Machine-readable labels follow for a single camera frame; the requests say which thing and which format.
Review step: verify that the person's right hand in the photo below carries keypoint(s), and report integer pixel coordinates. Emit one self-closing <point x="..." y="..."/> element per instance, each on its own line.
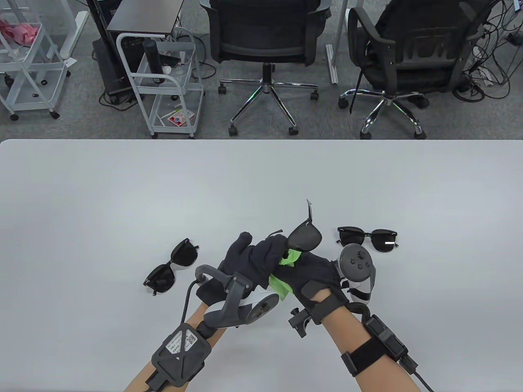
<point x="314" y="271"/>

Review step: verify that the person's left hand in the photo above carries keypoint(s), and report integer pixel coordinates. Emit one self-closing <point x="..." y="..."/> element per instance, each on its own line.
<point x="253" y="261"/>

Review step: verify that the green cleaning cloth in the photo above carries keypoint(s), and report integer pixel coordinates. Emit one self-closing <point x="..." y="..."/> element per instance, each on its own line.
<point x="280" y="288"/>

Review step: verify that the thin metal frame sunglasses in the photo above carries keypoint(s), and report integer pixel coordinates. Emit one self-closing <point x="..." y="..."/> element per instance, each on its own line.
<point x="304" y="234"/>

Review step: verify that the black browline sunglasses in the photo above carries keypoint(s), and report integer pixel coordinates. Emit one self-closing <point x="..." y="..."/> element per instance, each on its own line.
<point x="351" y="236"/>

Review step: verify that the black thick frame sunglasses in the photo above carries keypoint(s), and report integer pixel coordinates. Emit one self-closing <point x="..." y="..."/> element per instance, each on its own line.
<point x="183" y="255"/>

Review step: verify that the person's right forearm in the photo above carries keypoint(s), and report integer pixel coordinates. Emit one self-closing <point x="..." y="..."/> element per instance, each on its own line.
<point x="343" y="335"/>

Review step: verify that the person's left forearm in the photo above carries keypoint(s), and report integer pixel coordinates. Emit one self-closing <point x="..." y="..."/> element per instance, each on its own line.
<point x="194" y="316"/>

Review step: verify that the grey right hand controller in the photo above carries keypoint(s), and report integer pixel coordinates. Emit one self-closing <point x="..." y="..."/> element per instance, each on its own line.
<point x="355" y="261"/>

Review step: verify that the grey hand controller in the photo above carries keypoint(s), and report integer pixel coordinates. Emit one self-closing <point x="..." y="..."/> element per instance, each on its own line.
<point x="229" y="314"/>
<point x="355" y="261"/>

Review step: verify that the grey left hand controller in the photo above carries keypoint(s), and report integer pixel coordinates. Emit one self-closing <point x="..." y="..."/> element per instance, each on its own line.
<point x="229" y="314"/>

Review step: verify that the black right wrist sensor box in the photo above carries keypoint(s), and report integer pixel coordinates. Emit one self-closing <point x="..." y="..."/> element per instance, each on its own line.
<point x="386" y="335"/>

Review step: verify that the black wrist sensor box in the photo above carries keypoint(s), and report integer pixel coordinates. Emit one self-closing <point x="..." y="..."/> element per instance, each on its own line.
<point x="179" y="351"/>
<point x="386" y="335"/>

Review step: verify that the black left wrist sensor box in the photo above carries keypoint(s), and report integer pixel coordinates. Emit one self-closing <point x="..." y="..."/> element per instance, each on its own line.
<point x="179" y="351"/>

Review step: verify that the red and white card packet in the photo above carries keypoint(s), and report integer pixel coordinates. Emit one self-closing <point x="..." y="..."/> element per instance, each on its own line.
<point x="179" y="118"/>

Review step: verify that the white desk leg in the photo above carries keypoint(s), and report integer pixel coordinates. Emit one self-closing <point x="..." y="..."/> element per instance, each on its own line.
<point x="331" y="65"/>

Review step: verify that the black handheld device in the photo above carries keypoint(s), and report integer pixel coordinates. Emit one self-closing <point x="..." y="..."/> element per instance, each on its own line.
<point x="169" y="60"/>

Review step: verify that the black cylindrical bottle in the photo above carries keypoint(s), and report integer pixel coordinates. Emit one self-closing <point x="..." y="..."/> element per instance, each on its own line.
<point x="153" y="61"/>

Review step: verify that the black mesh-back office chair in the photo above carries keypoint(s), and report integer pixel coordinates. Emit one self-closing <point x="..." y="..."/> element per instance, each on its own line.
<point x="261" y="24"/>

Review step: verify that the black computer tower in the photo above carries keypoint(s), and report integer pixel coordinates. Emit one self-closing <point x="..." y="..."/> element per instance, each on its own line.
<point x="108" y="69"/>

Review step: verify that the white power strip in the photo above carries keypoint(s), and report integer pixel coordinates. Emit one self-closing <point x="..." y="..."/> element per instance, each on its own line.
<point x="486" y="77"/>

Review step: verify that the black ribbed-back office chair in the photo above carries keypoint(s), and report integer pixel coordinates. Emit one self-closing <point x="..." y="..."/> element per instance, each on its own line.
<point x="408" y="24"/>

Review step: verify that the dark brown small table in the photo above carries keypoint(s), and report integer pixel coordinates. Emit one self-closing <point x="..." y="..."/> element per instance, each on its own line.
<point x="143" y="16"/>

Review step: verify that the white desk foot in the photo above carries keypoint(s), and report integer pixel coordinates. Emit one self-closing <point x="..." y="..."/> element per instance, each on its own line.
<point x="73" y="36"/>

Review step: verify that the pink cloth bundle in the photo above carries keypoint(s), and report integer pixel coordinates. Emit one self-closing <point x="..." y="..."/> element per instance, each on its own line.
<point x="20" y="32"/>

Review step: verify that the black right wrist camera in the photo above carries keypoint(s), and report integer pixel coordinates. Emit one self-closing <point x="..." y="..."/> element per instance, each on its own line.
<point x="300" y="322"/>

